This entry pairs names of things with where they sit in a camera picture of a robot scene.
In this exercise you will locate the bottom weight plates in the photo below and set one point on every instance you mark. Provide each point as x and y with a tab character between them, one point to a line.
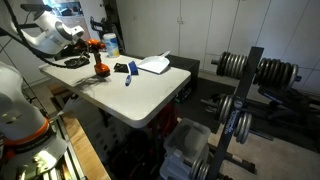
199	169

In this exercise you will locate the grey plastic storage bin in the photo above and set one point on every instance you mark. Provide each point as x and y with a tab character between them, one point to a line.
187	143

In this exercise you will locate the orange cordless drill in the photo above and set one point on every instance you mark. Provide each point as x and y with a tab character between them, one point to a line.
100	68

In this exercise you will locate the blue hand brush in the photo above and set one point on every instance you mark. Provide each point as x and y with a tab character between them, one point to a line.
132	70

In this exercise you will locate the weight plates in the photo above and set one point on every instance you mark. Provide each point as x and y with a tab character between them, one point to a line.
230	65
199	169
273	73
235	120

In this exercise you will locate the black cloth on table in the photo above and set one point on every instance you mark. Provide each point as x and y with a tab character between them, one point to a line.
77	62

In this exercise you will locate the upper right weight plates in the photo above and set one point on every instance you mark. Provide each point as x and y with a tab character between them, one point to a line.
273	73

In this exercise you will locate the middle weight plates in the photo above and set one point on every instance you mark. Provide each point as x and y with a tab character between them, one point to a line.
235	120

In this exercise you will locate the black weight rack post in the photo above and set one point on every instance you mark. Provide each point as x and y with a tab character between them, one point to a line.
240	95

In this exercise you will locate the wooden workbench plank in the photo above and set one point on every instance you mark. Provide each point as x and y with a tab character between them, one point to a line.
88	159

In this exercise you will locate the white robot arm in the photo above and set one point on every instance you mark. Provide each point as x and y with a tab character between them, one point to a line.
31	147

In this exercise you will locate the wipes canister with blue label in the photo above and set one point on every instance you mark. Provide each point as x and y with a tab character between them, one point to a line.
110	40

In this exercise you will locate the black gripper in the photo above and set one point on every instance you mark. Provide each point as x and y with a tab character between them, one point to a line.
80	48

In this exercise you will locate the upper left weight plates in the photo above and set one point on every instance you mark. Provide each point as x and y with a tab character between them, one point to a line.
230	65

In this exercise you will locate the white plastic dustpan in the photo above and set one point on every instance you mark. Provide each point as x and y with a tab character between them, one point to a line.
155	64

